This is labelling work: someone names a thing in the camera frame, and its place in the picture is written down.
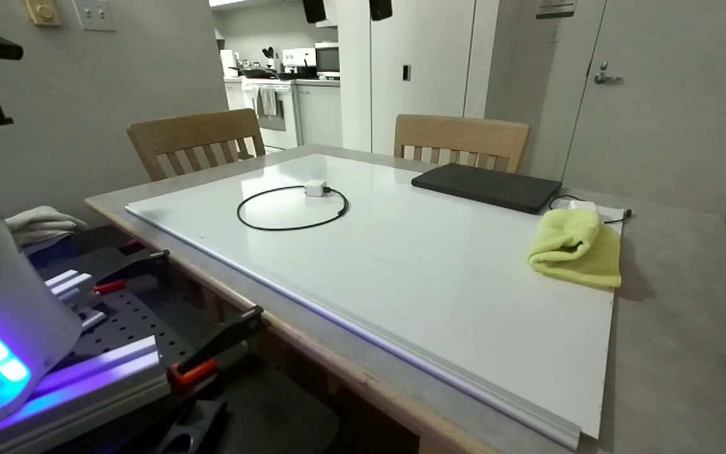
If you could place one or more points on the yellow cloth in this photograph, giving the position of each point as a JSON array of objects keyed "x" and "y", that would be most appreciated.
[{"x": 576, "y": 246}]

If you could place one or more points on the white folded cloth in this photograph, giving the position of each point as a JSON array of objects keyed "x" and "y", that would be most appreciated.
[{"x": 41, "y": 226}]

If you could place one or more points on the white door with handle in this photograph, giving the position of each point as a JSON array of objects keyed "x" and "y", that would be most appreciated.
[{"x": 652, "y": 110}]

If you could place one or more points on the white board mat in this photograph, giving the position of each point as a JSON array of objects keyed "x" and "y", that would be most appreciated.
[{"x": 431, "y": 279}]

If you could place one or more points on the black orange clamp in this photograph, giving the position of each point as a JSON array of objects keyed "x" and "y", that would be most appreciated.
[{"x": 201, "y": 361}]

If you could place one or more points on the white charger plug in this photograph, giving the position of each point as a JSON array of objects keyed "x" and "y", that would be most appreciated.
[{"x": 315, "y": 188}]

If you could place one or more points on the microwave oven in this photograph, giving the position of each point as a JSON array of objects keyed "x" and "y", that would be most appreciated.
[{"x": 327, "y": 56}]

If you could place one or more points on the black laptop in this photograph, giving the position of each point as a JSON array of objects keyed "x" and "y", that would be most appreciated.
[{"x": 492, "y": 188}]

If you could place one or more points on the white stove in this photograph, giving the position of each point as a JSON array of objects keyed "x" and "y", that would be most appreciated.
[{"x": 272, "y": 103}]

